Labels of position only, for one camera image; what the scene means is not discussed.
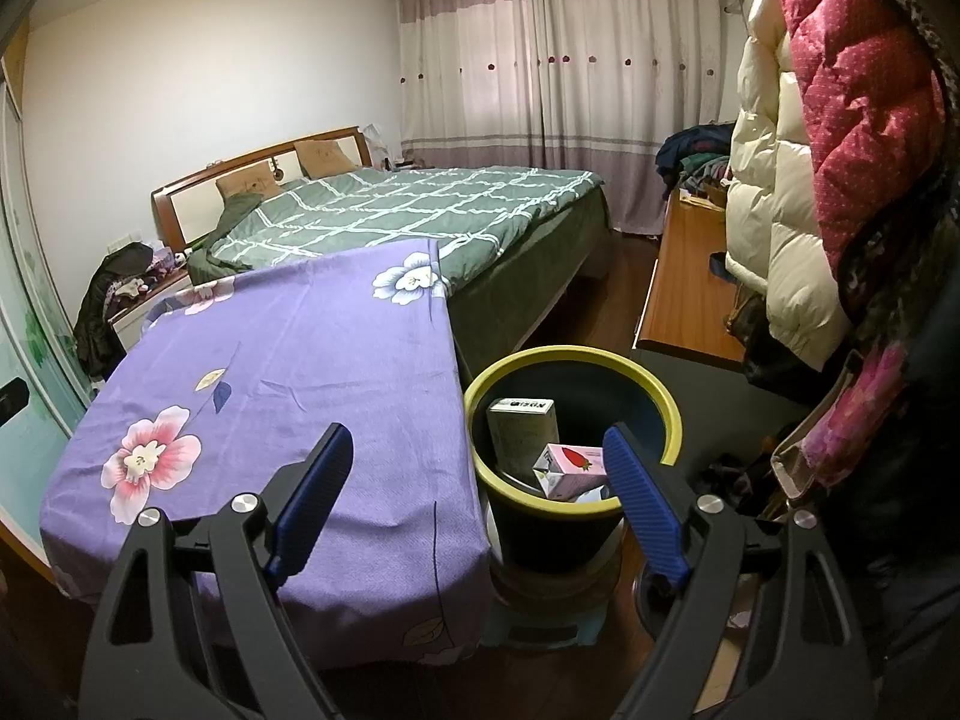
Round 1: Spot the pile of clothes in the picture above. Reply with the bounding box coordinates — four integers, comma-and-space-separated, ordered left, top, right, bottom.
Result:
655, 120, 740, 203

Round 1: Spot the dark brown bag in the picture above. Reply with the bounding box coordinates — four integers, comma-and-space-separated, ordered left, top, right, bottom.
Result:
724, 291, 770, 342

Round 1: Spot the yellow-rimmed dark blue bin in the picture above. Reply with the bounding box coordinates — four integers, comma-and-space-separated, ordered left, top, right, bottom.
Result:
463, 345, 683, 571

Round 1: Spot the dark jacket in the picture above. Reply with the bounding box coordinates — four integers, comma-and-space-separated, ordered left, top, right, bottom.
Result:
73, 244, 155, 380

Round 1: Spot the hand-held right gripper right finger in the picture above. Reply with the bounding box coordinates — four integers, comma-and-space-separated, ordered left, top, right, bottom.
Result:
602, 422, 875, 720

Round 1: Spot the beige green medicine box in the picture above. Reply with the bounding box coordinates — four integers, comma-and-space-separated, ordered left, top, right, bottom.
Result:
486, 397, 560, 482

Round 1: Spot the brown pillow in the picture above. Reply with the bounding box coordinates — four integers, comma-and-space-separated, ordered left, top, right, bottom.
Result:
216, 172, 275, 200
294, 136, 357, 179

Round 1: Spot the red quilted jacket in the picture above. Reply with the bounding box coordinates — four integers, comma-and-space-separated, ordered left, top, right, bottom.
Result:
772, 0, 950, 278

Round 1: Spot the purple floral cloth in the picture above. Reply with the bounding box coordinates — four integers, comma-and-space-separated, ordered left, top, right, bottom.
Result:
39, 238, 496, 668

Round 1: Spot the wardrobe with sliding doors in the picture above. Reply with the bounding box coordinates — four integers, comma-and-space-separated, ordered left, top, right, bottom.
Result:
0, 37, 98, 563

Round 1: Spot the bed with green plaid duvet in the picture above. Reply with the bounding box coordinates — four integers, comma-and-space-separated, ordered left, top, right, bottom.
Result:
150, 125, 612, 350

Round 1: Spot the pink carton box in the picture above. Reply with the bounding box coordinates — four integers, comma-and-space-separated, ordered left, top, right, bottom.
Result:
532, 442, 610, 500

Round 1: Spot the pink and white curtain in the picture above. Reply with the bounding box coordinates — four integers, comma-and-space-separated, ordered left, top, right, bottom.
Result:
390, 0, 732, 237

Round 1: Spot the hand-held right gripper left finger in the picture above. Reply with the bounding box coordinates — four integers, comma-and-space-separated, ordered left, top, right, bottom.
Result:
79, 422, 355, 720

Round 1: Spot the white nightstand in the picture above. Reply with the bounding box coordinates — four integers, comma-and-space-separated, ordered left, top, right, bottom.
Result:
109, 270, 192, 353

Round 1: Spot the pink patterned cloth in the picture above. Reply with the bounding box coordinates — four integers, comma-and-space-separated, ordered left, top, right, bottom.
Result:
112, 247, 188, 301

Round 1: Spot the pink floral bag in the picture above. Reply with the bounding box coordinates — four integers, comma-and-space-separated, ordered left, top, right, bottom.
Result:
769, 345, 912, 500

